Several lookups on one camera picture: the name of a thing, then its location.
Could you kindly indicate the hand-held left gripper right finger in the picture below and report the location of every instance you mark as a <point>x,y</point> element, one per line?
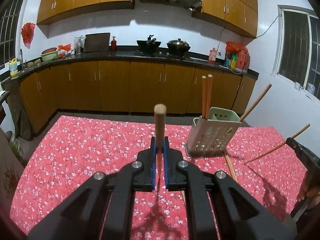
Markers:
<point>166,165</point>

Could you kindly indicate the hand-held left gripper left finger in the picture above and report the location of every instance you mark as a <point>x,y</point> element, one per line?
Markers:
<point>153,165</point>

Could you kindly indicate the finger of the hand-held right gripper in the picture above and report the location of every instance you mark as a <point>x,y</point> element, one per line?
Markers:
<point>300,152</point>

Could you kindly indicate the beige perforated utensil holder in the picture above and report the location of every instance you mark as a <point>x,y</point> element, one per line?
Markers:
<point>212,137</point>

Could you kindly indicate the person's right hand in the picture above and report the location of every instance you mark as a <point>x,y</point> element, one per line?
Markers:
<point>303,192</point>

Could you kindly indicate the white plastic container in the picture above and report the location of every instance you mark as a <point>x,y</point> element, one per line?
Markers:
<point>311,88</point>

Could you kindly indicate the red floral tablecloth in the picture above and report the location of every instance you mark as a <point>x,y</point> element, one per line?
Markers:
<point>87,155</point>

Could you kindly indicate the white cup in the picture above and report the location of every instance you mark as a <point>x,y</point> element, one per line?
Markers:
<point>297,86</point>

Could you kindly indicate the wooden base cabinets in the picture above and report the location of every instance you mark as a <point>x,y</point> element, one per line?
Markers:
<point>112,85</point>

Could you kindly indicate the barred window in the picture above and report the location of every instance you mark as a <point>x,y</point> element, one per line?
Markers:
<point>10,25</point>
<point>295,47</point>

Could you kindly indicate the red plastic jug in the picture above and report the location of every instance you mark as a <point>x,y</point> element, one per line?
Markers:
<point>247,61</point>
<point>240,60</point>

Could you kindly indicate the gas stove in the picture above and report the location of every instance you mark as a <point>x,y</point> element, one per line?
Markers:
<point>160,54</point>

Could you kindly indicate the blue and yellow box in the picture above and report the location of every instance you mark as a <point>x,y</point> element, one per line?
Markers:
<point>228,63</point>

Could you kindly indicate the green bottle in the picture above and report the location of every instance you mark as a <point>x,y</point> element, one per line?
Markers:
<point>233,58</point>

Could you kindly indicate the pink bottle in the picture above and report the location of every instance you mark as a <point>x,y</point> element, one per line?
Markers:
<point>212,56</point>

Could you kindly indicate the black wok with lid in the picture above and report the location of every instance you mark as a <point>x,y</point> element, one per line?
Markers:
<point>178,46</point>

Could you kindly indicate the black wok with ladle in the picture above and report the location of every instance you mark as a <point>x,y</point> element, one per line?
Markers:
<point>148,45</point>

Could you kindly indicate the black kitchen countertop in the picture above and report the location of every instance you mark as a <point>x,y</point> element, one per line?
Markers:
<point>100,55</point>

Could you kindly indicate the red bottle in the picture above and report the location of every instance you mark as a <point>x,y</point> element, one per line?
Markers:
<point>114,44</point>

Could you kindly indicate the dark wooden cutting board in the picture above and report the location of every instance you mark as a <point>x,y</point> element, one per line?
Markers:
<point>97,42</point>

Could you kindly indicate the dark cloth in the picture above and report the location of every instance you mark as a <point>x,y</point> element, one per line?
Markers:
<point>20,120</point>

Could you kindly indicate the clear plastic bag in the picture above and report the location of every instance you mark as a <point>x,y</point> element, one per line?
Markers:
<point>79,43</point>

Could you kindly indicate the orange plastic bag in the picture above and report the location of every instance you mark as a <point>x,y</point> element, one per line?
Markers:
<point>64,47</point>

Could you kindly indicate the green basin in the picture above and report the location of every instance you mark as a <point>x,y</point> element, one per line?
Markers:
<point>48,56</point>

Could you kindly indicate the yellow detergent bottle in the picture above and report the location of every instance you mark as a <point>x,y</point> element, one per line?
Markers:
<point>13,68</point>

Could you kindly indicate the metal faucet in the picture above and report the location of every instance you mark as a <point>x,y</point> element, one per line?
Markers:
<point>21,57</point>

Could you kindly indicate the hanging red plastic bag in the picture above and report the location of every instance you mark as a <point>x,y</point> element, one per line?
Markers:
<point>27,33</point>

